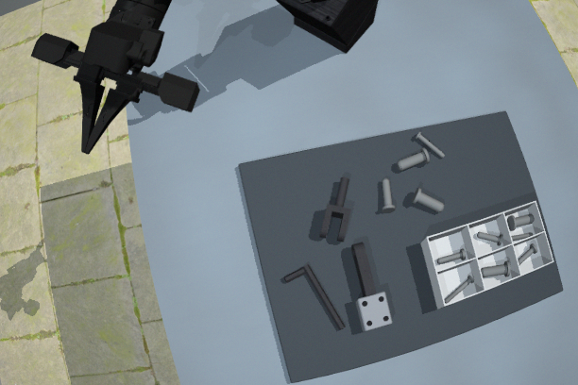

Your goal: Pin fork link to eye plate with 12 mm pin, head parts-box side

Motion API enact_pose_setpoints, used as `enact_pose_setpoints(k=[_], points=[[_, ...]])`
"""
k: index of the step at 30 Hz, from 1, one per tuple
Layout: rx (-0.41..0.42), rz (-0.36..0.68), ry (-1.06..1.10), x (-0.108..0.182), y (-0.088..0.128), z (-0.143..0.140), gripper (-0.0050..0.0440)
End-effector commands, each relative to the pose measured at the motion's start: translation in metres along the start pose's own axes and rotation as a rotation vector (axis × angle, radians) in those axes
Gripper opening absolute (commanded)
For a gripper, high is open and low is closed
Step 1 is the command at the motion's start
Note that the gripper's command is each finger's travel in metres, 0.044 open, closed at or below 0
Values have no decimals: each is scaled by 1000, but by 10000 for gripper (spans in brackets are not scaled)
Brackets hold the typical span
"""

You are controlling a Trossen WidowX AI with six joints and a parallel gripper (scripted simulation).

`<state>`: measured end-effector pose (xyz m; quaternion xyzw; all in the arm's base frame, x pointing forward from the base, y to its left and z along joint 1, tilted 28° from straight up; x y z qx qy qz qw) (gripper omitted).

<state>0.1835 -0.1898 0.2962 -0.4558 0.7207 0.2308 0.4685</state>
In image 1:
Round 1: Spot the grey headed pin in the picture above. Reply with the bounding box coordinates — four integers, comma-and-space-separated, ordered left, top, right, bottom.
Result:
518, 243, 537, 265
397, 147, 430, 171
416, 132, 445, 159
507, 214, 534, 231
437, 248, 466, 264
481, 261, 511, 277
412, 188, 444, 212
444, 276, 474, 304
511, 232, 533, 241
477, 232, 503, 245

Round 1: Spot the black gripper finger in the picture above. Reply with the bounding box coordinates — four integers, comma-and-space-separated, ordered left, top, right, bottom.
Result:
85, 88, 140, 155
73, 75, 105, 153

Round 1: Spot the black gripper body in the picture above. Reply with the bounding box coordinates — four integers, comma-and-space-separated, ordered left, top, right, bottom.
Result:
31, 0, 200, 112

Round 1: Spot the grey clevis fork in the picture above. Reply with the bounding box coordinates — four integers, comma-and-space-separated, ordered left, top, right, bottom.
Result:
319, 177, 351, 242

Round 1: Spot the white compartment tray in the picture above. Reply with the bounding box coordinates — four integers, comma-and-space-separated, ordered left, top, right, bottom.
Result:
421, 201, 554, 310

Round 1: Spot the dark grey l-shaped hex key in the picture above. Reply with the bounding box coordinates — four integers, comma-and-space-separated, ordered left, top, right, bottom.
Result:
284, 264, 345, 330

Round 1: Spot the white headed pin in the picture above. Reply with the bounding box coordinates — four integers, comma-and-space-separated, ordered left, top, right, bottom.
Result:
382, 178, 396, 213

